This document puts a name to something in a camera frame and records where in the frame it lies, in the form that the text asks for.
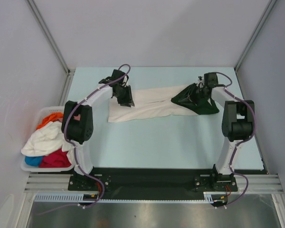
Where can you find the left aluminium frame post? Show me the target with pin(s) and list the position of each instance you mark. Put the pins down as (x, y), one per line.
(69, 73)

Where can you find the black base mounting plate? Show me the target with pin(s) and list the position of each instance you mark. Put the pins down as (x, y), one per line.
(150, 184)

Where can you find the white t-shirt in basket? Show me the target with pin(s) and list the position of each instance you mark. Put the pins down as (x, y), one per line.
(47, 140)

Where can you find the red t-shirt in basket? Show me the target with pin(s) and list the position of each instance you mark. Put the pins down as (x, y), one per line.
(57, 159)

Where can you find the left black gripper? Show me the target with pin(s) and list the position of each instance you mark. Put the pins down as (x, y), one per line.
(128, 100)

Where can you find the right aluminium frame post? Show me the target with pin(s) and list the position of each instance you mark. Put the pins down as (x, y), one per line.
(257, 30)

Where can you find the aluminium frame post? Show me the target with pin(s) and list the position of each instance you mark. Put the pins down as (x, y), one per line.
(69, 73)
(257, 30)

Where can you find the white slotted cable duct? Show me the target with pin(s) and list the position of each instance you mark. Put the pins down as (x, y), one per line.
(91, 197)

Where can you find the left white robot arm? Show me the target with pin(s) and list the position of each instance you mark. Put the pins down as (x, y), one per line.
(78, 125)

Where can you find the white green raglan t-shirt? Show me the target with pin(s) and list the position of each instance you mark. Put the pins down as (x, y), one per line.
(161, 102)

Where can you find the white plastic laundry basket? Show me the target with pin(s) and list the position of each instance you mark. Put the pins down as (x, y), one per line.
(43, 112)

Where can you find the blue t-shirt in basket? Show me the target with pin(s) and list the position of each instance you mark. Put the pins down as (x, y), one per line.
(33, 161)

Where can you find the orange t-shirt in basket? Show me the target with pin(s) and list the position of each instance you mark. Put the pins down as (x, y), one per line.
(53, 117)

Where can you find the pink t-shirt in basket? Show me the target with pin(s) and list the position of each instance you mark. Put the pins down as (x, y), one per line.
(77, 117)

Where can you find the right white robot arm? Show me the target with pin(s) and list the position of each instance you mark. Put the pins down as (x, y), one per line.
(238, 127)

